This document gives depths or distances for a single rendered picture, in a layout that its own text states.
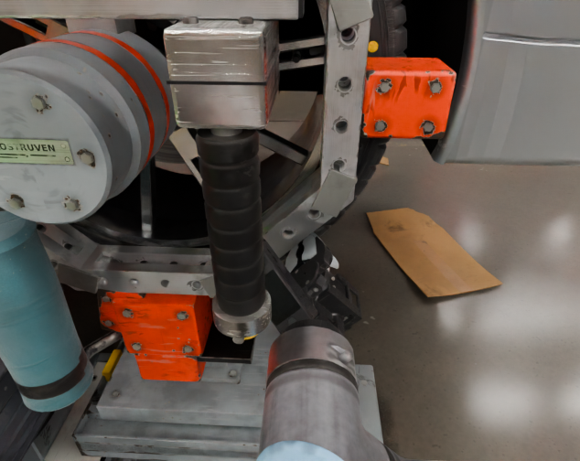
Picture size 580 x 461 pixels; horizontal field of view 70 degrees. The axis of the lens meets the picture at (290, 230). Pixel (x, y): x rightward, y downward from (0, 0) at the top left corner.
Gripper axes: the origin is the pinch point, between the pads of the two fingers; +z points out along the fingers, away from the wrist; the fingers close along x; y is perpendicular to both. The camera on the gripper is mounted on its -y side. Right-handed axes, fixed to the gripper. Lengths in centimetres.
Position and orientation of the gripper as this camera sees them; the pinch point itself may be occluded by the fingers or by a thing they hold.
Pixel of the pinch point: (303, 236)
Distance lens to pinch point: 60.8
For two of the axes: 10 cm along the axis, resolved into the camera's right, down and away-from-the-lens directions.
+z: 0.5, -5.5, 8.4
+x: 7.1, -5.7, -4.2
